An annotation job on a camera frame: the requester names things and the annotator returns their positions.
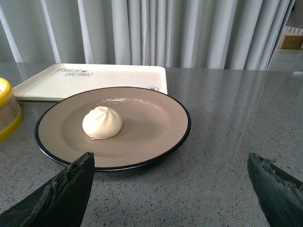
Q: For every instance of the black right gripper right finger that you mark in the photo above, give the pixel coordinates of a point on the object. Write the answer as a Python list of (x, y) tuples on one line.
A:
[(280, 195)]

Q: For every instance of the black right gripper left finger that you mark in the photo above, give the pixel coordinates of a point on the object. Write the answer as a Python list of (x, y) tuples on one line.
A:
[(60, 202)]

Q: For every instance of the white steamed bun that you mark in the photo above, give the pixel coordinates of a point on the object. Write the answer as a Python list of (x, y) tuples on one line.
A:
[(102, 123)]

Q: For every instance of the beige plate with black rim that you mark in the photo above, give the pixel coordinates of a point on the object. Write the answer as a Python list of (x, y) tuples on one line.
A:
[(154, 124)]

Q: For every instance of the cream bear print tray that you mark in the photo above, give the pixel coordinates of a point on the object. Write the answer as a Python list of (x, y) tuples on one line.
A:
[(61, 81)]

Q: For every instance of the yellow rimmed bamboo steamer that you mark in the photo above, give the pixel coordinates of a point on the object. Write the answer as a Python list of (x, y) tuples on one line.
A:
[(10, 111)]

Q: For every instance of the brown cardboard box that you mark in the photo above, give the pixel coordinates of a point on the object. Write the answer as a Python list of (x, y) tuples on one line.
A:
[(291, 41)]

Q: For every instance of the grey pleated curtain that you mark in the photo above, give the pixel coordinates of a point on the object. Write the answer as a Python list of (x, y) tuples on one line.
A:
[(212, 34)]

